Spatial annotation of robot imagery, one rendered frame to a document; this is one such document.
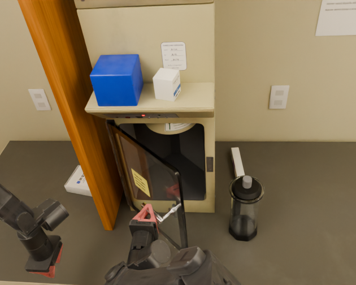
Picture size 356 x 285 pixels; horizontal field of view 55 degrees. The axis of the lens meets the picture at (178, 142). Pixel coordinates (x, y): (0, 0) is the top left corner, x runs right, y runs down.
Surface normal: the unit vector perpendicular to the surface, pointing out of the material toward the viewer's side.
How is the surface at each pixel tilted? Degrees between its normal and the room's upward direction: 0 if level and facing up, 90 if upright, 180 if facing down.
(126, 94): 90
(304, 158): 0
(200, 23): 90
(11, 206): 75
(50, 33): 90
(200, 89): 0
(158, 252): 44
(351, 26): 90
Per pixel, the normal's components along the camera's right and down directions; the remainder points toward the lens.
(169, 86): -0.34, 0.65
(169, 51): -0.09, 0.67
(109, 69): -0.07, -0.74
